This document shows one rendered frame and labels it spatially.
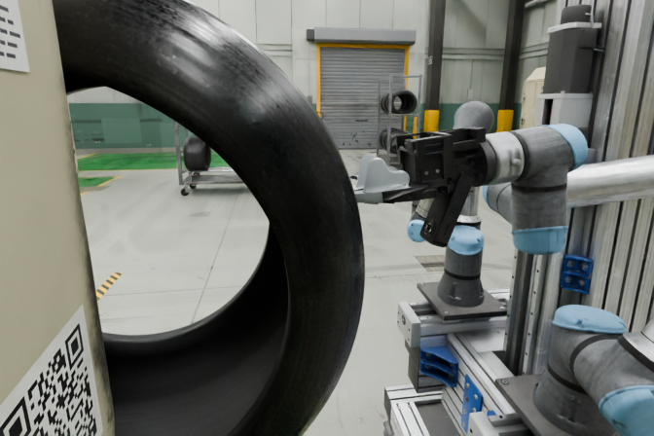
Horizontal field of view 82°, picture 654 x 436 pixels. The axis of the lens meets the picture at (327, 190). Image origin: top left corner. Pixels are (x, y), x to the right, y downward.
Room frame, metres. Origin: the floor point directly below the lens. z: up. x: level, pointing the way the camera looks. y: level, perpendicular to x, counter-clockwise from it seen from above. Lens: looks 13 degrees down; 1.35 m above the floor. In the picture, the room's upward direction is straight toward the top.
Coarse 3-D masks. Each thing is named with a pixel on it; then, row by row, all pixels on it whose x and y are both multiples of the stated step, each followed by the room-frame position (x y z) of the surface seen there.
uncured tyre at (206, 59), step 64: (64, 0) 0.27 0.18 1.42; (128, 0) 0.30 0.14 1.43; (64, 64) 0.27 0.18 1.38; (128, 64) 0.28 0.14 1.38; (192, 64) 0.29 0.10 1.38; (256, 64) 0.33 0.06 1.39; (192, 128) 0.28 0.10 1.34; (256, 128) 0.30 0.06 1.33; (320, 128) 0.35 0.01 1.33; (256, 192) 0.29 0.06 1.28; (320, 192) 0.31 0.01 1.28; (320, 256) 0.31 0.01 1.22; (256, 320) 0.56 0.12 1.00; (320, 320) 0.31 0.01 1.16; (128, 384) 0.50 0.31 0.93; (192, 384) 0.51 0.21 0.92; (256, 384) 0.45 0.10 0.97; (320, 384) 0.31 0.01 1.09
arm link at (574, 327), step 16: (560, 320) 0.67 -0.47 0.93; (576, 320) 0.64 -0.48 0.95; (592, 320) 0.64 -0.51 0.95; (608, 320) 0.64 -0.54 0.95; (560, 336) 0.67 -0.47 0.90; (576, 336) 0.64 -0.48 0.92; (592, 336) 0.62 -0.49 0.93; (608, 336) 0.61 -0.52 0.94; (560, 352) 0.66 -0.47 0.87; (576, 352) 0.61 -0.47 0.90; (560, 368) 0.66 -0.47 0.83; (576, 384) 0.63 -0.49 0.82
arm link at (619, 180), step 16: (624, 160) 0.66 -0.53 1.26; (640, 160) 0.65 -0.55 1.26; (576, 176) 0.65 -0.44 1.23; (592, 176) 0.64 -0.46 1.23; (608, 176) 0.64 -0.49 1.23; (624, 176) 0.63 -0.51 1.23; (640, 176) 0.63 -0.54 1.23; (496, 192) 0.66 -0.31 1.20; (576, 192) 0.64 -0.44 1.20; (592, 192) 0.64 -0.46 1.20; (608, 192) 0.63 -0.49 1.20; (624, 192) 0.63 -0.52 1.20; (640, 192) 0.63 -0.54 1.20; (496, 208) 0.65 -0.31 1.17
